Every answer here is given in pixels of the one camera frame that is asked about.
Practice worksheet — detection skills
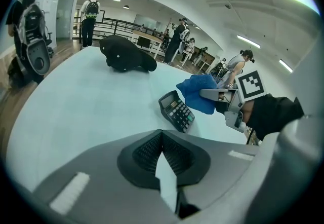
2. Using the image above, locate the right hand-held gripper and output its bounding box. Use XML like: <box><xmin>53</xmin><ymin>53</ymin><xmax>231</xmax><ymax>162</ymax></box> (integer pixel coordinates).
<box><xmin>199</xmin><ymin>70</ymin><xmax>268</xmax><ymax>131</ymax></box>

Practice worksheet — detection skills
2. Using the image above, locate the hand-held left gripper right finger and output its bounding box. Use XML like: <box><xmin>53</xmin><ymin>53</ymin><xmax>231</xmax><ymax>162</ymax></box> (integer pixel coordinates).
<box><xmin>161</xmin><ymin>129</ymin><xmax>265</xmax><ymax>220</ymax></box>

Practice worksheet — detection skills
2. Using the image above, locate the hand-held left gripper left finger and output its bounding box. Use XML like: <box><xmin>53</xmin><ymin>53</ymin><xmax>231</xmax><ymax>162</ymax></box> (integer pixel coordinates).
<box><xmin>32</xmin><ymin>129</ymin><xmax>178</xmax><ymax>224</ymax></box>

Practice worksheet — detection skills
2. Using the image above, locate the blue cloth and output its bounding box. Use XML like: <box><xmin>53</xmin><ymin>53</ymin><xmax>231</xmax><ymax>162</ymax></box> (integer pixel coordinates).
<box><xmin>176</xmin><ymin>73</ymin><xmax>218</xmax><ymax>116</ymax></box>

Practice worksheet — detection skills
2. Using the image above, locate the black calculator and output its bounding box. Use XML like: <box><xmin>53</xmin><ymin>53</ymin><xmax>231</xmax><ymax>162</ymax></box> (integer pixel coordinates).
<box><xmin>158</xmin><ymin>90</ymin><xmax>196</xmax><ymax>133</ymax></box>

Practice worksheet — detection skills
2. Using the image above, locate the grey shell backpack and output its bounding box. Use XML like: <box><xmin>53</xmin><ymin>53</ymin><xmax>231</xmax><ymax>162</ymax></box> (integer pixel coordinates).
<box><xmin>17</xmin><ymin>2</ymin><xmax>52</xmax><ymax>77</ymax></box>
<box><xmin>178</xmin><ymin>29</ymin><xmax>190</xmax><ymax>55</ymax></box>

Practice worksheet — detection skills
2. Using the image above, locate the light blue tablecloth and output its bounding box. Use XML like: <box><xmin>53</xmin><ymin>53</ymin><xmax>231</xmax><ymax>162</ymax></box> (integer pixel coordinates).
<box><xmin>5</xmin><ymin>47</ymin><xmax>261</xmax><ymax>193</ymax></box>

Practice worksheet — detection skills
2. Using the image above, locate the wooden top white table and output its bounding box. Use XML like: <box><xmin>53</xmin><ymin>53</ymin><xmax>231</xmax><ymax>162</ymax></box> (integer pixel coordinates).
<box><xmin>131</xmin><ymin>30</ymin><xmax>163</xmax><ymax>59</ymax></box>

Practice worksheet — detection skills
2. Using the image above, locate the black cap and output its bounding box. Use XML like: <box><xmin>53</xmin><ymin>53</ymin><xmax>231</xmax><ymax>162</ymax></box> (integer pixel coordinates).
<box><xmin>99</xmin><ymin>34</ymin><xmax>157</xmax><ymax>73</ymax></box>

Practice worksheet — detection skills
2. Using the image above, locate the black metal railing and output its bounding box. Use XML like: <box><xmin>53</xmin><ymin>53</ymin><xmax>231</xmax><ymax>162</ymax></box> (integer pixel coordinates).
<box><xmin>73</xmin><ymin>16</ymin><xmax>169</xmax><ymax>41</ymax></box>

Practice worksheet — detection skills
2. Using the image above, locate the black office chair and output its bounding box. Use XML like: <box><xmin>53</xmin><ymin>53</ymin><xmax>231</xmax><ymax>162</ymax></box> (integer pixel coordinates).
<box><xmin>45</xmin><ymin>31</ymin><xmax>55</xmax><ymax>59</ymax></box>

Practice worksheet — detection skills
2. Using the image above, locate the green black backpack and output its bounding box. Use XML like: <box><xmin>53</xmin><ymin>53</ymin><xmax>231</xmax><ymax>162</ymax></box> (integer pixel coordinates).
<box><xmin>85</xmin><ymin>1</ymin><xmax>99</xmax><ymax>20</ymax></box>

